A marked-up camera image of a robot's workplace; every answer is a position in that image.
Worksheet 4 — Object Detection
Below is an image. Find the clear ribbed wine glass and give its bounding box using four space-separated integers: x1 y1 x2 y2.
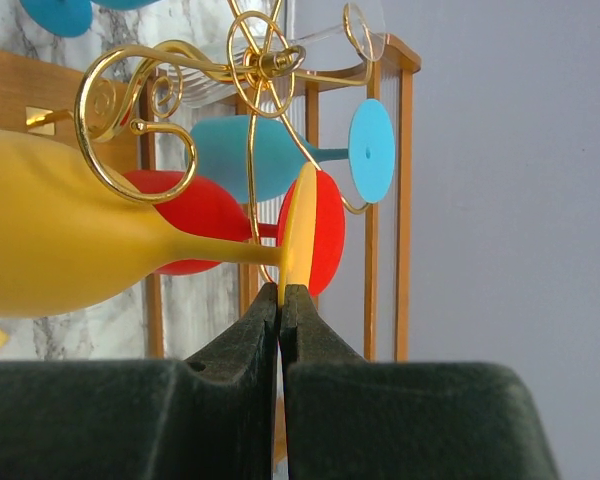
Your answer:
156 1 387 108

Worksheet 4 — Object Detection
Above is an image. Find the blue plastic goblet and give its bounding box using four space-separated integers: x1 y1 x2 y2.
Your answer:
20 0 157 38
190 99 396 204

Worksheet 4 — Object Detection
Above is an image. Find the orange plastic goblet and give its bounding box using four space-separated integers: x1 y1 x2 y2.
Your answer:
0 130 317 317

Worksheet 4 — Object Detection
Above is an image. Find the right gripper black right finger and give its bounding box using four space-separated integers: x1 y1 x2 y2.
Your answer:
279 285 560 479

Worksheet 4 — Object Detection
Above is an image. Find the red plastic goblet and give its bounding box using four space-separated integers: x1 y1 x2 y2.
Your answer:
124 170 346 296

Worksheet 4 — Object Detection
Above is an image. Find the wooden rack base board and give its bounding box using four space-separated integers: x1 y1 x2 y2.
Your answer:
0 50 141 173

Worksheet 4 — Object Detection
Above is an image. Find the wooden shelf rack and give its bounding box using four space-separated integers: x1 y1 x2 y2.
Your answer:
139 32 423 364

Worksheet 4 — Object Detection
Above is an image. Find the gold wire wine glass rack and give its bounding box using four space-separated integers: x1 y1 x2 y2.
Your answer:
27 0 374 286

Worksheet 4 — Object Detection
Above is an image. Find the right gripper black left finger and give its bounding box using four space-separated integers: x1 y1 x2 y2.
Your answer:
0 284 278 479

